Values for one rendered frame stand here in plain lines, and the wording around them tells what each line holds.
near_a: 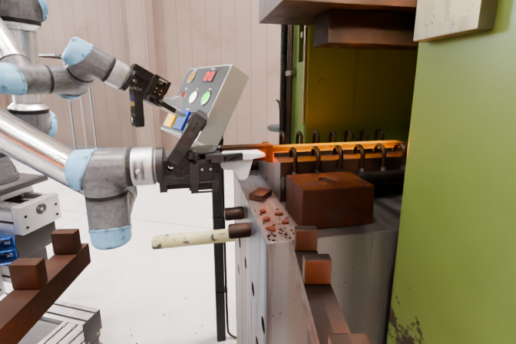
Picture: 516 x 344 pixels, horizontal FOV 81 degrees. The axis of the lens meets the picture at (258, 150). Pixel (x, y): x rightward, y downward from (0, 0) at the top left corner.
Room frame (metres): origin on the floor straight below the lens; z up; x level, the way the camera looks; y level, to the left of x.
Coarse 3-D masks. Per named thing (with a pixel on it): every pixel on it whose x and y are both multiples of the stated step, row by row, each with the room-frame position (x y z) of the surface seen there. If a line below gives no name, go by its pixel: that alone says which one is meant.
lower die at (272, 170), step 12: (276, 156) 0.59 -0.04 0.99; (300, 156) 0.59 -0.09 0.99; (312, 156) 0.59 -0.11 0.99; (324, 156) 0.59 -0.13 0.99; (336, 156) 0.59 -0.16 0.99; (348, 156) 0.59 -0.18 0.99; (360, 156) 0.59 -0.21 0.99; (372, 156) 0.59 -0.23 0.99; (396, 156) 0.59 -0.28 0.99; (264, 168) 0.67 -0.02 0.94; (276, 168) 0.56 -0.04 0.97; (288, 168) 0.54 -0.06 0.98; (300, 168) 0.55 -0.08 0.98; (312, 168) 0.55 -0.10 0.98; (324, 168) 0.56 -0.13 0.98; (336, 168) 0.56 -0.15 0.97; (348, 168) 0.57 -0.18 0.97; (372, 168) 0.58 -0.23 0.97; (396, 168) 0.59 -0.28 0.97; (264, 180) 0.67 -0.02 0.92; (276, 180) 0.56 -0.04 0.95; (276, 192) 0.56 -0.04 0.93; (384, 192) 0.58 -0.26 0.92; (396, 192) 0.59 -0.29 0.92
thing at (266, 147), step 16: (240, 144) 0.61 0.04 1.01; (256, 144) 0.61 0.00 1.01; (288, 144) 0.63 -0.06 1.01; (304, 144) 0.63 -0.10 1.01; (320, 144) 0.63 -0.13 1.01; (336, 144) 0.63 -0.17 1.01; (352, 144) 0.63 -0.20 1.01; (368, 144) 0.64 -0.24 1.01; (384, 144) 0.65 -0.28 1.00; (272, 160) 0.59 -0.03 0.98
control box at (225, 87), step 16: (192, 80) 1.20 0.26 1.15; (224, 80) 1.01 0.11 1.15; (240, 80) 1.04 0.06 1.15; (224, 96) 1.00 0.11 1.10; (208, 112) 0.98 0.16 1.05; (224, 112) 1.00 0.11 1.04; (160, 128) 1.21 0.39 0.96; (208, 128) 0.97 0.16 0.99; (224, 128) 1.00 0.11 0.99; (208, 144) 0.97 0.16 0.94
